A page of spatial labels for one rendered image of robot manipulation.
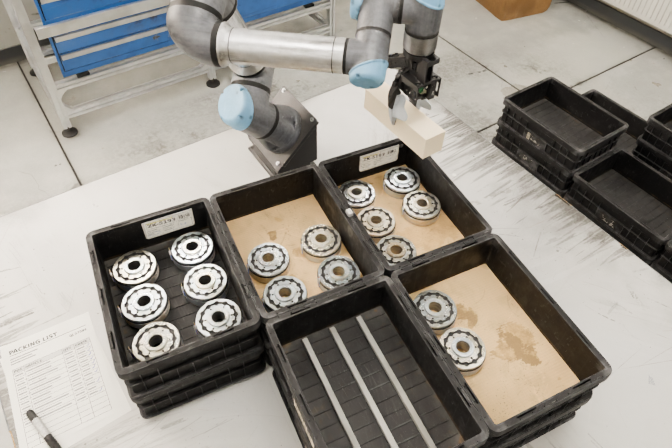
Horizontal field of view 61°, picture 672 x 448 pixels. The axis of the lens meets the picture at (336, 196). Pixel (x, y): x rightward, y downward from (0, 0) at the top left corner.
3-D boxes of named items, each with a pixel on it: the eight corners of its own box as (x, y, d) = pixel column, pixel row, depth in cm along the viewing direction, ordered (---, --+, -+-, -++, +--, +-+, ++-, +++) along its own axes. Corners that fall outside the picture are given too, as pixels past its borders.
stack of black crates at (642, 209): (546, 231, 241) (572, 174, 217) (591, 203, 253) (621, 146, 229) (625, 297, 219) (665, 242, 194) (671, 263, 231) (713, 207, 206)
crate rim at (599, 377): (386, 279, 130) (387, 272, 128) (493, 237, 139) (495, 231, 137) (491, 440, 105) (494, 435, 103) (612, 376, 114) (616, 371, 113)
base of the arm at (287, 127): (256, 136, 182) (235, 126, 174) (284, 98, 179) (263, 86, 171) (280, 162, 173) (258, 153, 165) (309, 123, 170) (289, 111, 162)
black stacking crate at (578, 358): (384, 302, 136) (388, 274, 128) (484, 261, 146) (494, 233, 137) (480, 457, 112) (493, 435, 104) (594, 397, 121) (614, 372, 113)
